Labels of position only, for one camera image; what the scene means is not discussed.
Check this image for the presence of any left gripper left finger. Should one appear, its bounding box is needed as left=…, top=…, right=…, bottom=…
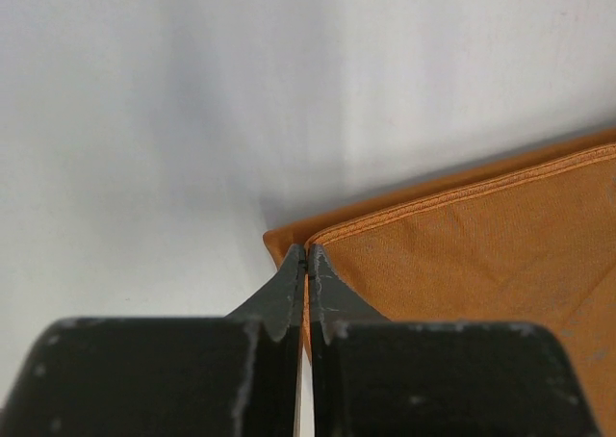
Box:
left=1, top=246, right=306, bottom=436

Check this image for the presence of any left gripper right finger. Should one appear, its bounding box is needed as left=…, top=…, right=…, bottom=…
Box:
left=308, top=245, right=601, bottom=436

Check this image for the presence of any orange cloth napkin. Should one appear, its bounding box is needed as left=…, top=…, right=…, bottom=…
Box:
left=264, top=129, right=615, bottom=436

